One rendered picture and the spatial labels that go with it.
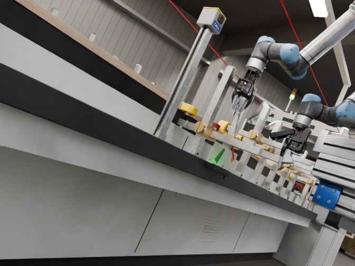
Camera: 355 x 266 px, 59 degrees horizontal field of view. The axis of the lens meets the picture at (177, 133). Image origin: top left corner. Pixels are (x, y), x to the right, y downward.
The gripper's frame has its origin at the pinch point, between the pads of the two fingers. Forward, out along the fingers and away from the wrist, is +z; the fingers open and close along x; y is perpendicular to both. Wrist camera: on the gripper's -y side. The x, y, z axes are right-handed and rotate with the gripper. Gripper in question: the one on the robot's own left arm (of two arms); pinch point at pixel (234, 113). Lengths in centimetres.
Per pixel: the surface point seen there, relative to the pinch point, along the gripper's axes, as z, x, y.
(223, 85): -8.9, -9.1, 3.9
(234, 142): 12.2, 5.5, 4.7
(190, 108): 4.8, -20.3, -3.4
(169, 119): 16.0, -16.5, 27.1
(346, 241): 57, 295, -905
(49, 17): 5, -52, 62
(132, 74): 5.3, -38.5, 26.4
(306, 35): -211, -8, -331
